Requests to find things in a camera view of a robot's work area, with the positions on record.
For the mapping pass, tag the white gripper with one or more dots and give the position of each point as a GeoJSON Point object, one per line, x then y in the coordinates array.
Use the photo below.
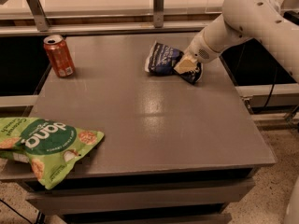
{"type": "Point", "coordinates": [198, 50]}

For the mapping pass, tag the metal rail bracket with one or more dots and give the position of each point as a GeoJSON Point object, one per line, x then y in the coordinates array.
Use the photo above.
{"type": "Point", "coordinates": [158, 13]}
{"type": "Point", "coordinates": [39, 16]}

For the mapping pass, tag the grey drawer cabinet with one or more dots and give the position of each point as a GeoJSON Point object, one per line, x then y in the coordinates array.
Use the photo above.
{"type": "Point", "coordinates": [134, 199]}

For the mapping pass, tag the orange soda can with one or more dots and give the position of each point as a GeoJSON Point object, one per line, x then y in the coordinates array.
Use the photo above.
{"type": "Point", "coordinates": [59, 55]}

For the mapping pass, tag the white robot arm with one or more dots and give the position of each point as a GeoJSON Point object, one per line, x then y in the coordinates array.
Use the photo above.
{"type": "Point", "coordinates": [274, 200]}

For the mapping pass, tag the blue Kettle chip bag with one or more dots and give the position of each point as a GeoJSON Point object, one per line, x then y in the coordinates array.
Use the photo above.
{"type": "Point", "coordinates": [162, 60]}

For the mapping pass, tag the left metal rail bracket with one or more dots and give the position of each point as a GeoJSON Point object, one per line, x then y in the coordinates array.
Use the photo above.
{"type": "Point", "coordinates": [39, 16]}

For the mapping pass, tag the green rice chip bag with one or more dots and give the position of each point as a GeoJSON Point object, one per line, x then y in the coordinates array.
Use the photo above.
{"type": "Point", "coordinates": [50, 147]}

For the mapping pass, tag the middle metal rail bracket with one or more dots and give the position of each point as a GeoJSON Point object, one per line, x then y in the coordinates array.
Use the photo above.
{"type": "Point", "coordinates": [158, 13]}

